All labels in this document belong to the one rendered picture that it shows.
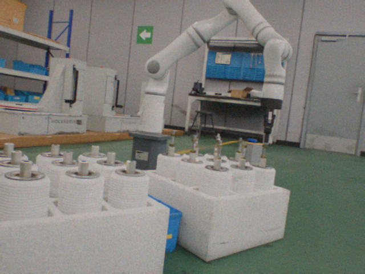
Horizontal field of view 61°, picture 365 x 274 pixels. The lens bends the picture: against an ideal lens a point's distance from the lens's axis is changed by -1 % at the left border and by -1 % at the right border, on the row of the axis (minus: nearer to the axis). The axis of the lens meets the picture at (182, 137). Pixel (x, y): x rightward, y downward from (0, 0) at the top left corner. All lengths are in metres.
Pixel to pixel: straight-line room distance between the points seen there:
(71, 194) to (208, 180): 0.42
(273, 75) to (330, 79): 5.10
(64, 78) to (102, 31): 4.78
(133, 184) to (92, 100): 3.01
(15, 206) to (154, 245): 0.32
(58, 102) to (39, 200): 2.61
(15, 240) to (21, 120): 2.15
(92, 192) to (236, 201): 0.45
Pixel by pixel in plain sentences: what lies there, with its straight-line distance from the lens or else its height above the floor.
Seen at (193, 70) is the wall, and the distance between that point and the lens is 6.66.
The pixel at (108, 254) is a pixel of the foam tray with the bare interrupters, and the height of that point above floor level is 0.09.
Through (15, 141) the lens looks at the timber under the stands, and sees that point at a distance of 2.65.
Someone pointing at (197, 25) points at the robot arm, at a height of 0.77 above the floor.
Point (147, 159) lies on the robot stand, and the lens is 1.33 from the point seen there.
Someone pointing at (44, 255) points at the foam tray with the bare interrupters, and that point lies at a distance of 0.68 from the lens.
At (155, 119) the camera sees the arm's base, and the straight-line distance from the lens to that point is 1.34.
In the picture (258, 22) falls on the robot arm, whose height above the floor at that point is 0.76.
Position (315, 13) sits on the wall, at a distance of 6.48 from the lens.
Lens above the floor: 0.42
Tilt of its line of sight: 5 degrees down
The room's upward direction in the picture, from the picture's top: 7 degrees clockwise
